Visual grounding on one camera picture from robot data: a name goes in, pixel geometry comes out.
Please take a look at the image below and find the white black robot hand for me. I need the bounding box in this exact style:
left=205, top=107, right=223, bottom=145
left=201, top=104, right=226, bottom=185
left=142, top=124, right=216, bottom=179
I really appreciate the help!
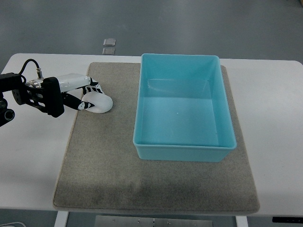
left=41, top=75, right=103, bottom=118

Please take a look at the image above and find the grey felt mat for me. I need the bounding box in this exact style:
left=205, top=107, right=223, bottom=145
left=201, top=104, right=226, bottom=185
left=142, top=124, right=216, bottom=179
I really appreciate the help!
left=53, top=62, right=260, bottom=215

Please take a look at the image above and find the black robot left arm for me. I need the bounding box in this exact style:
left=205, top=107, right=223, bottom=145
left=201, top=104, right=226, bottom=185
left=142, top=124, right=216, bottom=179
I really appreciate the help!
left=0, top=59, right=113, bottom=118

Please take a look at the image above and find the white table leg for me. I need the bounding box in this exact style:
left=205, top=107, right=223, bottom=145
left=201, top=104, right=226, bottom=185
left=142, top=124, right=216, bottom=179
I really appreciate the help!
left=235, top=216, right=249, bottom=227
left=54, top=211, right=69, bottom=227

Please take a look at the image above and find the black table control panel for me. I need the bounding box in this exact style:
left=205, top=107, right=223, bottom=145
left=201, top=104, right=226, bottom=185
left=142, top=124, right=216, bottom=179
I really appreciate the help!
left=272, top=217, right=303, bottom=224

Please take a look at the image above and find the white table leg right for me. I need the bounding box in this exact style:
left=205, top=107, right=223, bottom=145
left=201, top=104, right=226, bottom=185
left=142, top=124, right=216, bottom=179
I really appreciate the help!
left=235, top=216, right=249, bottom=227

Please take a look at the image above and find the light blue plastic box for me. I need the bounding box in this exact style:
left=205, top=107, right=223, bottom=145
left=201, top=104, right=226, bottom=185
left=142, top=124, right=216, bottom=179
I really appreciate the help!
left=133, top=53, right=237, bottom=162

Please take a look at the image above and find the white table leg left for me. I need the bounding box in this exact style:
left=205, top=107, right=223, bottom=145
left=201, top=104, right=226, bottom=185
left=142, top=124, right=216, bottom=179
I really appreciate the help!
left=54, top=211, right=69, bottom=227

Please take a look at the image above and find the white frog-shaped toy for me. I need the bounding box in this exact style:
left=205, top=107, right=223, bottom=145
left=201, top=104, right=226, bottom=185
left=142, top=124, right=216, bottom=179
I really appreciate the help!
left=81, top=92, right=113, bottom=114

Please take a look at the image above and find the lower metal floor plate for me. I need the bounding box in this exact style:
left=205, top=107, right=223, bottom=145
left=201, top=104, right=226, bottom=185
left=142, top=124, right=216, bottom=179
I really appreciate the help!
left=102, top=47, right=115, bottom=55

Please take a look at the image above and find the metal floor plate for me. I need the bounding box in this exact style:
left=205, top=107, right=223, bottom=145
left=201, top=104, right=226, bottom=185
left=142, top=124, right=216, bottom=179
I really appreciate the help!
left=103, top=38, right=116, bottom=46
left=102, top=47, right=115, bottom=55

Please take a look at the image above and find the upper metal floor plate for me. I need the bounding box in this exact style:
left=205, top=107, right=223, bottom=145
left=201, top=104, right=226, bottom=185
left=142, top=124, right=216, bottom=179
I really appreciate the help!
left=103, top=38, right=116, bottom=46

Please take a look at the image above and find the grey metal table crossbar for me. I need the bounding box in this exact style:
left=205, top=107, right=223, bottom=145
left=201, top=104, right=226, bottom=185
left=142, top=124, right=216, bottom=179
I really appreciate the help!
left=94, top=215, right=213, bottom=227

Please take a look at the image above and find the white cable on floor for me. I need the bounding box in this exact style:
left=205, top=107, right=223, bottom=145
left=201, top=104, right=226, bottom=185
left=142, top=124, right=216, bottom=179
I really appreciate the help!
left=0, top=221, right=26, bottom=227

